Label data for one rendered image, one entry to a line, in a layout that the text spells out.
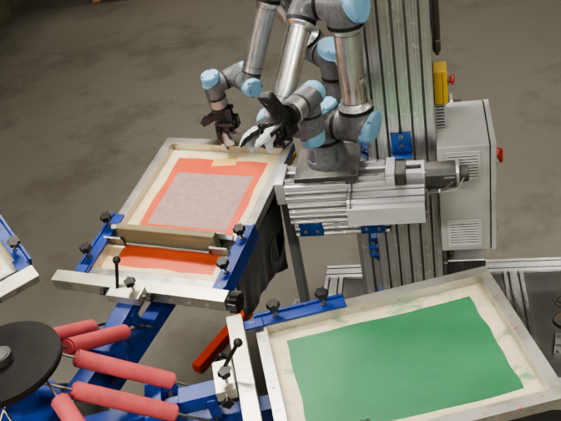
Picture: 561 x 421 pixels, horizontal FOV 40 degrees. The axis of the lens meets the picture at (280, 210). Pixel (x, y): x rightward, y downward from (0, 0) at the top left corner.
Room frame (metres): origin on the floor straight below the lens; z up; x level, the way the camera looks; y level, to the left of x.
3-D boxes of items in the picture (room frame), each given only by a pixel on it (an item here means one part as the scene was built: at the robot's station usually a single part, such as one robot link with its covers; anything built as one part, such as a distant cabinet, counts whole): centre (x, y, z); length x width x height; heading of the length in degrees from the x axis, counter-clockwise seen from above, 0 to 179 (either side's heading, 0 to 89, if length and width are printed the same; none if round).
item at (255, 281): (2.46, 0.14, 0.77); 0.46 x 0.09 x 0.36; 153
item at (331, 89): (2.81, -0.32, 1.31); 0.15 x 0.15 x 0.10
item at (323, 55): (2.82, -0.32, 1.42); 0.13 x 0.12 x 0.14; 21
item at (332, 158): (2.33, -0.20, 1.31); 0.15 x 0.15 x 0.10
